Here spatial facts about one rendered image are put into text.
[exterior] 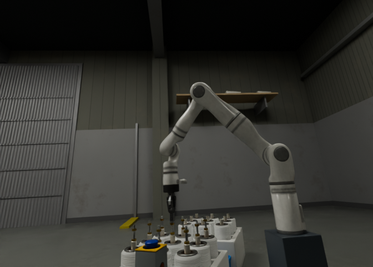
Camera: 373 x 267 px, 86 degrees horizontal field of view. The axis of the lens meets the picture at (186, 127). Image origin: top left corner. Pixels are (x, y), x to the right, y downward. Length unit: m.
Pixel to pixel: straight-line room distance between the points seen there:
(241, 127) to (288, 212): 0.35
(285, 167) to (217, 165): 3.05
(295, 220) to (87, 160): 3.63
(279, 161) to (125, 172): 3.25
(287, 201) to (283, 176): 0.09
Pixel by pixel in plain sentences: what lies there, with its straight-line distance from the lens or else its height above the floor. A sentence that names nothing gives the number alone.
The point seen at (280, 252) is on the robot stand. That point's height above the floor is 0.25.
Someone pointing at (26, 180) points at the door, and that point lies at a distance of 4.46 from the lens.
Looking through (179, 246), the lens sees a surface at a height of 0.24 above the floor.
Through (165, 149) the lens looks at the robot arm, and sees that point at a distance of 0.95.
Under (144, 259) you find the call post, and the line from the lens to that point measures 0.69.
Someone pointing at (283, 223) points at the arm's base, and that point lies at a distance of 0.87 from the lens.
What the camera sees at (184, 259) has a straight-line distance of 0.82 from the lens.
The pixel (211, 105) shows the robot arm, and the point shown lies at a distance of 0.87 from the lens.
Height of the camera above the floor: 0.48
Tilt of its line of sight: 16 degrees up
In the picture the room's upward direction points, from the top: 3 degrees counter-clockwise
